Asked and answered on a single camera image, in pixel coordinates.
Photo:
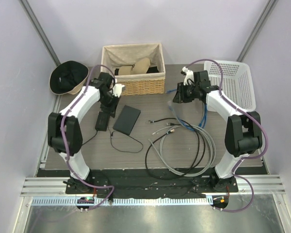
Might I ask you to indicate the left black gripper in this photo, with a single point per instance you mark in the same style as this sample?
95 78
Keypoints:
112 109

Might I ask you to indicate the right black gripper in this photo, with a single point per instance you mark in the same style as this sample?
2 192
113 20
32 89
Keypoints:
179 97

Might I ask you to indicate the black power adapter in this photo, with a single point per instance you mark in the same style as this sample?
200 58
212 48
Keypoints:
102 122

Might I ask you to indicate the black network switch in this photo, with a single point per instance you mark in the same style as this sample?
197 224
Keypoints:
126 120

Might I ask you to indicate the wicker basket with liner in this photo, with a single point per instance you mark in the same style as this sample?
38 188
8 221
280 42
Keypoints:
153 82

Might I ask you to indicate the white plastic perforated basket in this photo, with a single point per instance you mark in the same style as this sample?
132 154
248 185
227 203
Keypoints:
237 84

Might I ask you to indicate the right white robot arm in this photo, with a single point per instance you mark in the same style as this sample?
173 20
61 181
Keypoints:
243 135

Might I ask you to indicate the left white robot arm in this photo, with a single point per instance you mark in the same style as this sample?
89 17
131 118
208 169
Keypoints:
64 131

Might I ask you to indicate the beige cap in basket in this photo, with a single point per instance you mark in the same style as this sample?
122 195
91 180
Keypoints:
140 67

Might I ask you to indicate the black and beige bucket hat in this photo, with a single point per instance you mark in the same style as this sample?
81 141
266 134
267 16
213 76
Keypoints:
68 78

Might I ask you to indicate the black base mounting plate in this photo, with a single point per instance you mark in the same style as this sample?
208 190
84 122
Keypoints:
137 183

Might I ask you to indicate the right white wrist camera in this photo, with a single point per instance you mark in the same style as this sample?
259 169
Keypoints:
189 76

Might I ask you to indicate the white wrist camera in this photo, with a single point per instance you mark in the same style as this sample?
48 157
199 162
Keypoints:
118 89
189 76

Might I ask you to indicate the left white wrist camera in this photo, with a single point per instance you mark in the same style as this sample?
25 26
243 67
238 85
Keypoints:
118 89

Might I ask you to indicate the white slotted cable duct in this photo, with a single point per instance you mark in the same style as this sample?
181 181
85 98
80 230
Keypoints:
85 201

